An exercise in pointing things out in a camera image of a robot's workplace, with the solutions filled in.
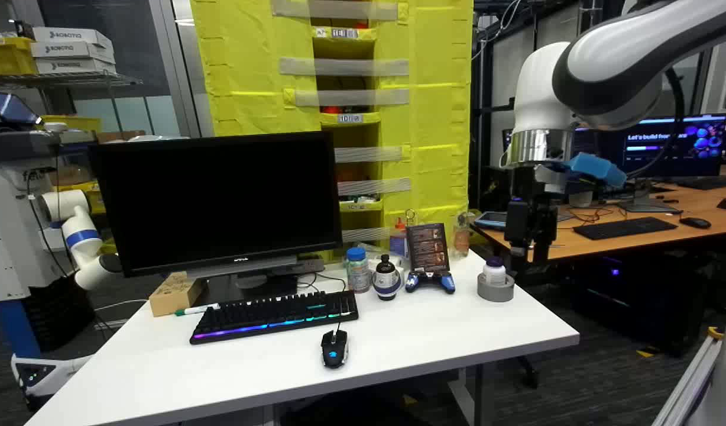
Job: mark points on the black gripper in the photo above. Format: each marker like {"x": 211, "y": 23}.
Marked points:
{"x": 531, "y": 202}

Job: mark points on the white bottle with blue cap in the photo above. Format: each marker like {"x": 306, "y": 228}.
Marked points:
{"x": 494, "y": 273}

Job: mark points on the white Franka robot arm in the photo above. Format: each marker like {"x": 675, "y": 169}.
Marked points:
{"x": 613, "y": 56}

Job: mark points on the grey masking tape roll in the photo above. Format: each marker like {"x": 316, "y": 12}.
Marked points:
{"x": 494, "y": 292}

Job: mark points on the clear bottle with orange cap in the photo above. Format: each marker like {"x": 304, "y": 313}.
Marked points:
{"x": 399, "y": 241}

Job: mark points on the dark bottle with white label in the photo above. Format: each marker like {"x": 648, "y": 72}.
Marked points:
{"x": 387, "y": 281}

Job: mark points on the blue grey teach pendant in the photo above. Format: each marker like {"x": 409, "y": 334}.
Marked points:
{"x": 492, "y": 222}

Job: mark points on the clear jar with brown contents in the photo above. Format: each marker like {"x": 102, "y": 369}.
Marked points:
{"x": 465, "y": 241}

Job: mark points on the plain black keyboard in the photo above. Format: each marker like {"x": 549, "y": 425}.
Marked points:
{"x": 622, "y": 228}

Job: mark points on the dark framed picture card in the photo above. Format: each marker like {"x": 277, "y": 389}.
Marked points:
{"x": 428, "y": 248}

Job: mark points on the wooden desk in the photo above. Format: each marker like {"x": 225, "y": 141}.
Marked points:
{"x": 653, "y": 208}

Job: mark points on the black computer tower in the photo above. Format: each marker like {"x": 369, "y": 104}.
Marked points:
{"x": 653, "y": 299}

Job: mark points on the plain black mouse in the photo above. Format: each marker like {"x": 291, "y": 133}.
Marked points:
{"x": 697, "y": 224}

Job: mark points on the clear jar with blue lid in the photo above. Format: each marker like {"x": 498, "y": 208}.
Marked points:
{"x": 357, "y": 272}

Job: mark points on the monitor with purple screen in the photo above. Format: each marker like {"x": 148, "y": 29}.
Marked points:
{"x": 684, "y": 146}

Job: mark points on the black computer mouse blue light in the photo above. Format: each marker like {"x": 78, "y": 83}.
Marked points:
{"x": 335, "y": 346}

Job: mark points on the black backlit keyboard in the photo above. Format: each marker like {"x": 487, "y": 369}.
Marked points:
{"x": 276, "y": 313}

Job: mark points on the black computer monitor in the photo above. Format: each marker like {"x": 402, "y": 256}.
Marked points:
{"x": 215, "y": 197}

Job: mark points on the yellow shelf unit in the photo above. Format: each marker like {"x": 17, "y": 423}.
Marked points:
{"x": 252, "y": 72}

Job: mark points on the green white marker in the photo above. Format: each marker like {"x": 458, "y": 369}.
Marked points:
{"x": 189, "y": 312}

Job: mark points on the small cardboard box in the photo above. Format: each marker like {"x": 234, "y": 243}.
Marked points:
{"x": 174, "y": 295}

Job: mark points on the white base with black top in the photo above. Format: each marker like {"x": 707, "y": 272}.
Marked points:
{"x": 45, "y": 372}

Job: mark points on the stacked white cardboard boxes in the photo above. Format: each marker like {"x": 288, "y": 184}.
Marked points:
{"x": 71, "y": 50}

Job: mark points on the white robot with blue stripe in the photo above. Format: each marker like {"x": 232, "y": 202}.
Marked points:
{"x": 19, "y": 237}

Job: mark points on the yellow storage bin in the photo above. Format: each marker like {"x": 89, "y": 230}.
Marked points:
{"x": 7, "y": 57}

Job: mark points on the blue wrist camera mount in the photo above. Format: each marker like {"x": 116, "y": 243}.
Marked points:
{"x": 600, "y": 169}

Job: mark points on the grey metal frame rail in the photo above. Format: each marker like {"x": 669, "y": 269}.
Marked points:
{"x": 688, "y": 386}

